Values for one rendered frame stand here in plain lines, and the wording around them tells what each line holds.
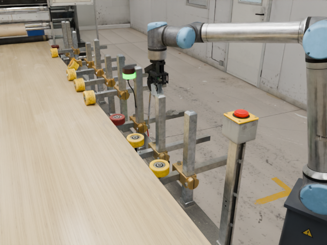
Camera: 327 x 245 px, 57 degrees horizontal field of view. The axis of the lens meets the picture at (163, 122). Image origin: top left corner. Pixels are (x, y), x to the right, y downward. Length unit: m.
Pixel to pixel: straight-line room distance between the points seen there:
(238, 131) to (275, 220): 1.60
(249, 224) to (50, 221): 1.58
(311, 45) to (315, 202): 0.61
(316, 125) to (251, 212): 1.29
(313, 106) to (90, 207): 0.85
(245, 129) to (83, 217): 0.56
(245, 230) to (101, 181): 1.36
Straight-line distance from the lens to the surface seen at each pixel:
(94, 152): 1.30
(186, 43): 1.33
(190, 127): 1.10
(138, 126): 1.58
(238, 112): 0.86
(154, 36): 1.40
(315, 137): 1.26
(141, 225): 0.95
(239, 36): 1.37
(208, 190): 2.53
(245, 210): 2.41
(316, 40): 1.14
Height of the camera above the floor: 1.57
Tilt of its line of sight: 26 degrees down
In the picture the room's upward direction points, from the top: straight up
